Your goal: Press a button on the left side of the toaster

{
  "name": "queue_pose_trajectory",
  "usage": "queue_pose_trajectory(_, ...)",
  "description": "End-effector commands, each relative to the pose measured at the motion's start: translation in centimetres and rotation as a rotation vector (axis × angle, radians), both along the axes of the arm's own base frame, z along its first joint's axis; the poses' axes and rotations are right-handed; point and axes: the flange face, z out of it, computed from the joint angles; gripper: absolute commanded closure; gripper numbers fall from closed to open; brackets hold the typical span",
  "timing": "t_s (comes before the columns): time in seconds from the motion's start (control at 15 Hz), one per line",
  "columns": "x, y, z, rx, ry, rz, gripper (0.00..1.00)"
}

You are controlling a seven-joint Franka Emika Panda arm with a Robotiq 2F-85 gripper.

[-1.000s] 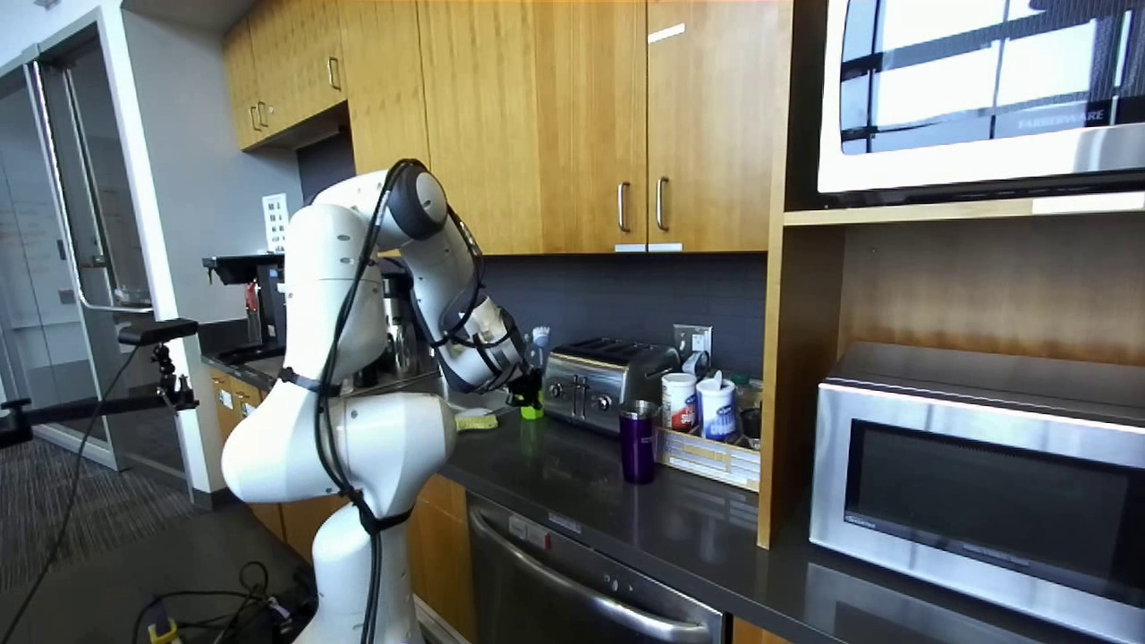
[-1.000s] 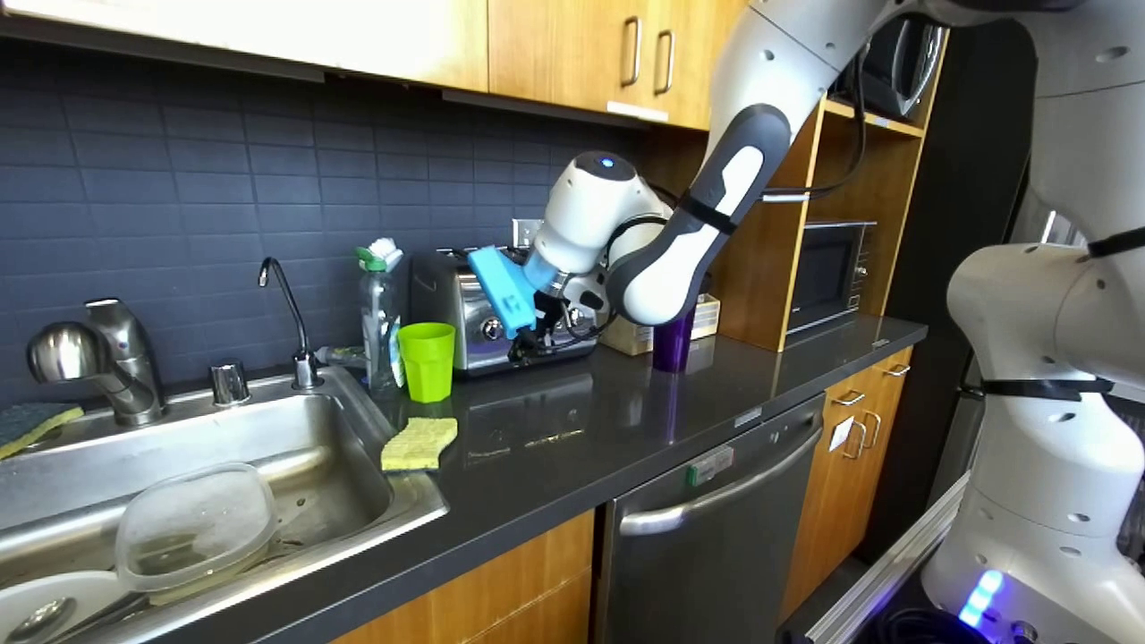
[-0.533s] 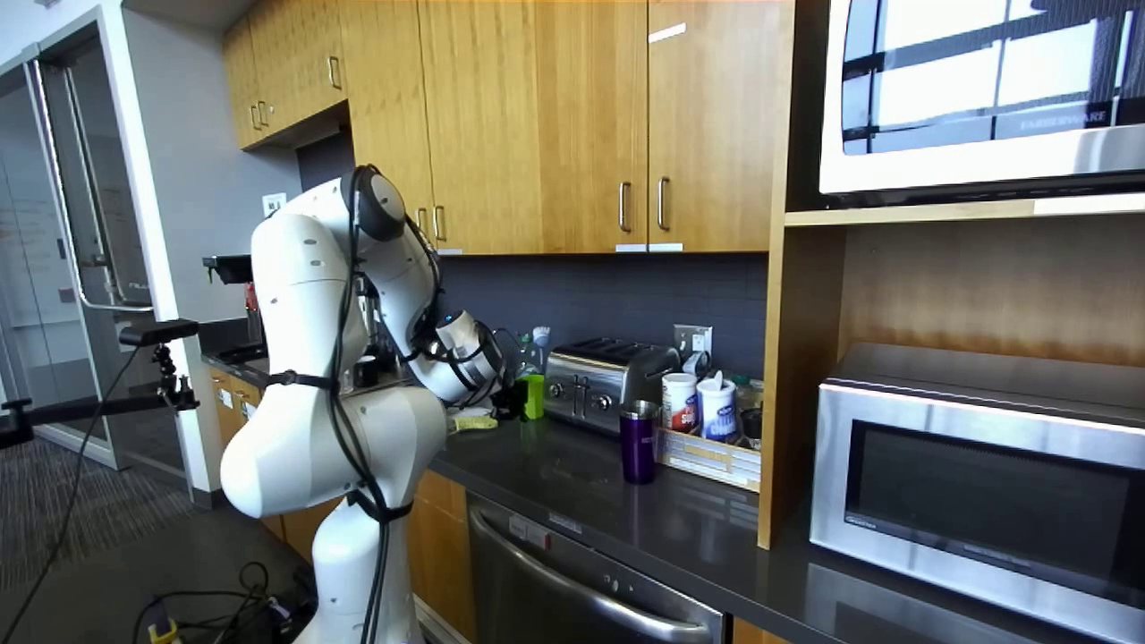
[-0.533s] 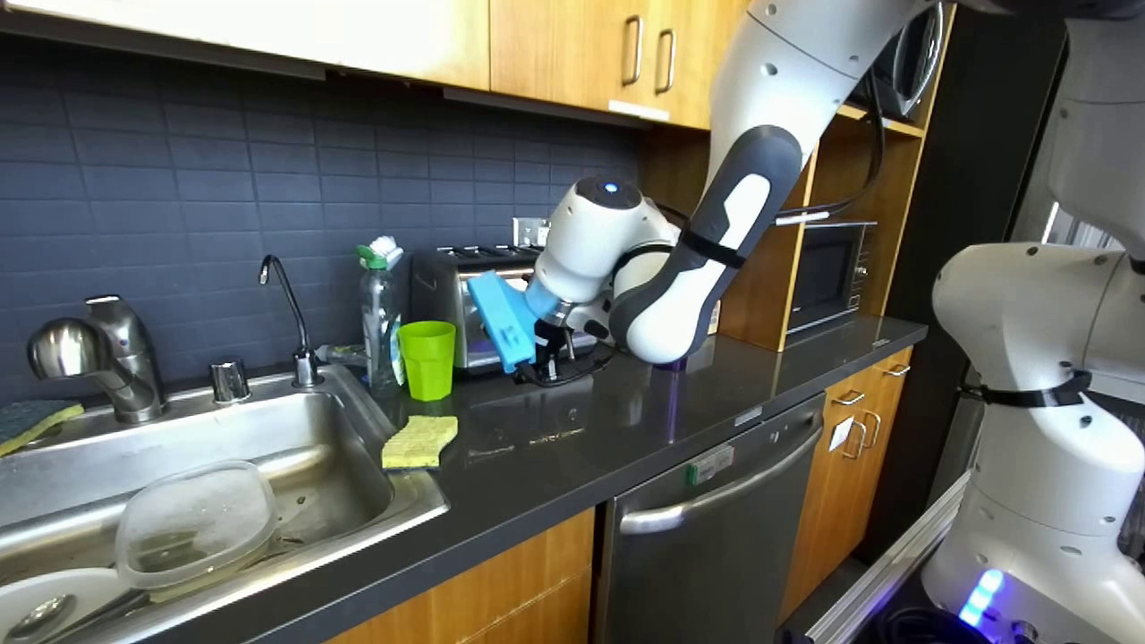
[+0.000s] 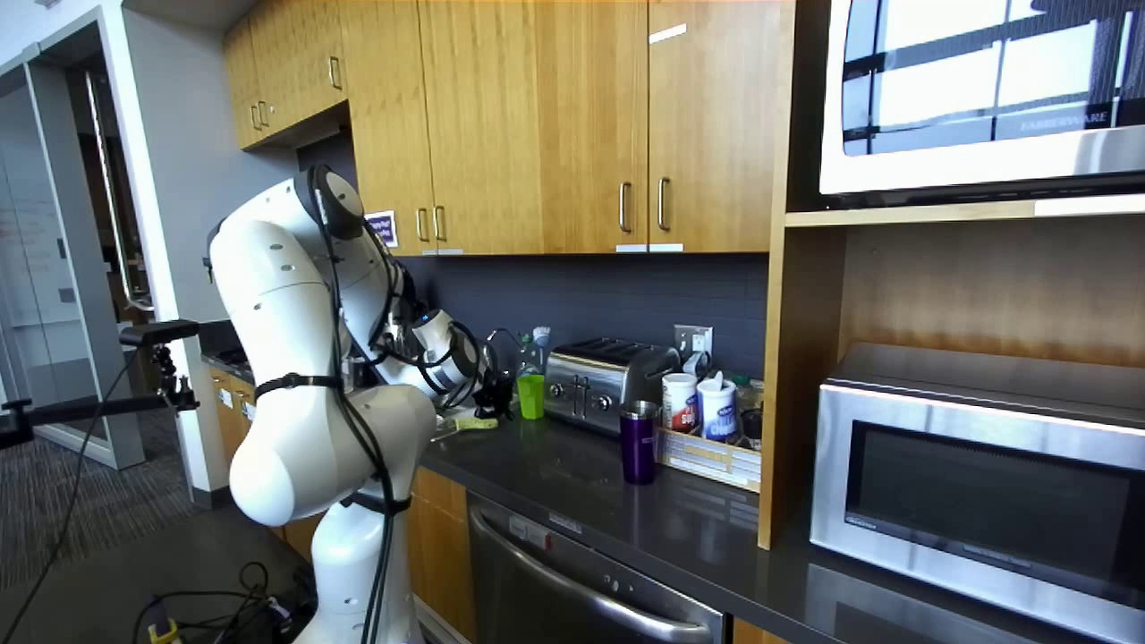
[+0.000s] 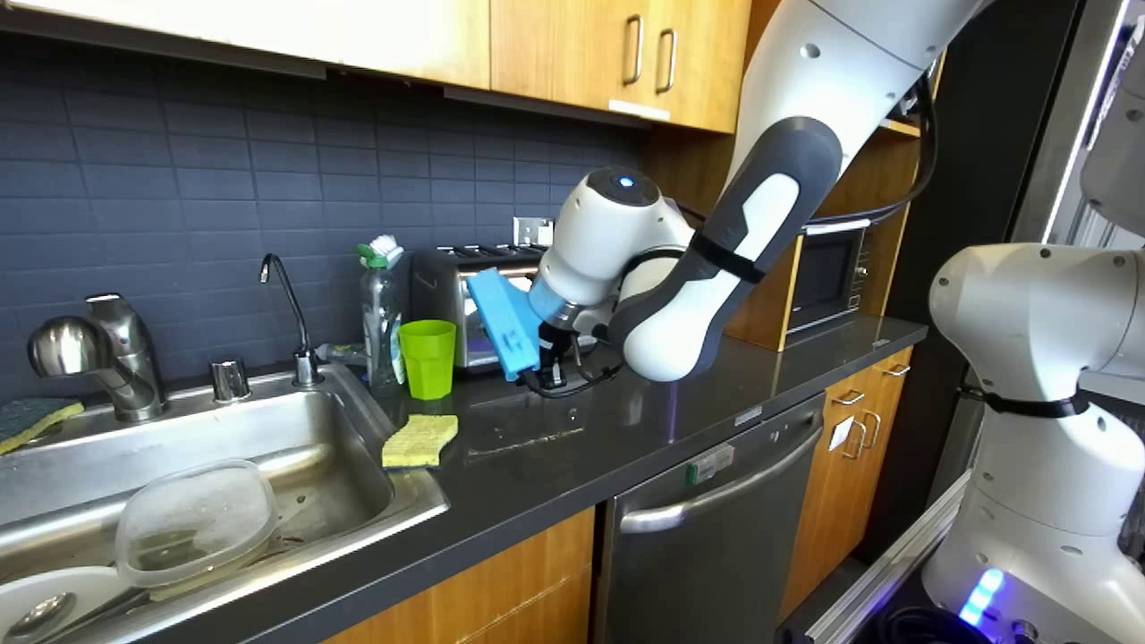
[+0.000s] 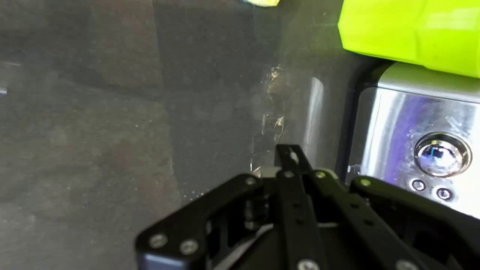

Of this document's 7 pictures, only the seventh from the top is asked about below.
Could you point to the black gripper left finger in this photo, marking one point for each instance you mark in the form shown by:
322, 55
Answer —
219, 219

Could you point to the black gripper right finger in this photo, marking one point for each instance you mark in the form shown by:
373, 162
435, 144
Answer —
390, 229

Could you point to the stainless steel toaster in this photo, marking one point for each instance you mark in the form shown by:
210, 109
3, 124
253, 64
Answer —
394, 124

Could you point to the green plastic cup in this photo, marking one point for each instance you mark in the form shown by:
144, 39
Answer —
414, 30

